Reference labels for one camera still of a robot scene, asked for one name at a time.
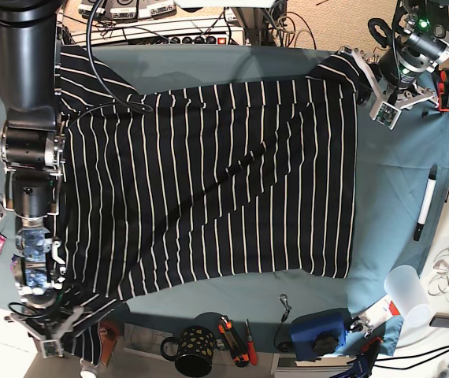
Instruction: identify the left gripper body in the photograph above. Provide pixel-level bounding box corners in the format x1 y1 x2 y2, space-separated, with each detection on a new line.
338 46 438 130

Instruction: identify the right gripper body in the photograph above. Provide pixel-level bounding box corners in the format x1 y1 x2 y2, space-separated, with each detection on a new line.
4 302 84 358

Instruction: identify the navy white striped t-shirt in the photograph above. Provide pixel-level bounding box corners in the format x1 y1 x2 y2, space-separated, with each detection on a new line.
58 46 359 363

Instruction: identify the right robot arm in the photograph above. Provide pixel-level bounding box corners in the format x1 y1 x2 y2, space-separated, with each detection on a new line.
0 1 83 357

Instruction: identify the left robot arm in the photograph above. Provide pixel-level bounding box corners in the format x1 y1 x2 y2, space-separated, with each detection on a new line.
338 1 449 130

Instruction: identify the orange drink bottle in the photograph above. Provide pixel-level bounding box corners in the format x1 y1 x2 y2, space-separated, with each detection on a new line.
80 320 121 378

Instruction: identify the red black table clamp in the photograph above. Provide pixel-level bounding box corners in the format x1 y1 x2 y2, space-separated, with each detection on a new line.
436 69 449 113

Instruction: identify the teal table cloth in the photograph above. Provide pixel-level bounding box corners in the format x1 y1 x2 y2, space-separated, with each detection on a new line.
0 43 449 356

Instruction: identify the white black marker pen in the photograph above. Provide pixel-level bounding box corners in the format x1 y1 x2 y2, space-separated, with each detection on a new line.
413 165 437 241

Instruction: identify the black mug with yellow leaves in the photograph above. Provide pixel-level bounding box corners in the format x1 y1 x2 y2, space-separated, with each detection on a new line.
160 325 216 377

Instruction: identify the white power strip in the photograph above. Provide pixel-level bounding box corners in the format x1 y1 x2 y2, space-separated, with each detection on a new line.
62 15 249 46

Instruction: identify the translucent plastic cup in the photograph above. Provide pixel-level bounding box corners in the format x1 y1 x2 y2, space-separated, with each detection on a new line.
384 265 432 328

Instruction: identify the orange black utility knife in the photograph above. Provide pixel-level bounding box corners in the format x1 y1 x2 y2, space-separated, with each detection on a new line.
218 316 250 368

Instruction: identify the white red card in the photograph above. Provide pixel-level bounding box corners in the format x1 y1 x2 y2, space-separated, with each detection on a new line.
358 295 400 329

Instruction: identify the grey flat adapter box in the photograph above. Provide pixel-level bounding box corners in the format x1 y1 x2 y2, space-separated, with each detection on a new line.
429 313 449 328

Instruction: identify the blue clamp device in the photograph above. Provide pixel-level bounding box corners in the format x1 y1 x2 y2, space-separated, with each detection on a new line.
289 310 347 361

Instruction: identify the red handled screwdriver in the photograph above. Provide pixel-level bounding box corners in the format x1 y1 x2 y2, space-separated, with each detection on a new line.
246 320 258 365

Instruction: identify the black lanyard with carabiner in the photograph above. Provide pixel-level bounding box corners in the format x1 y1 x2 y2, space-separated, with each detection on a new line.
273 293 293 353

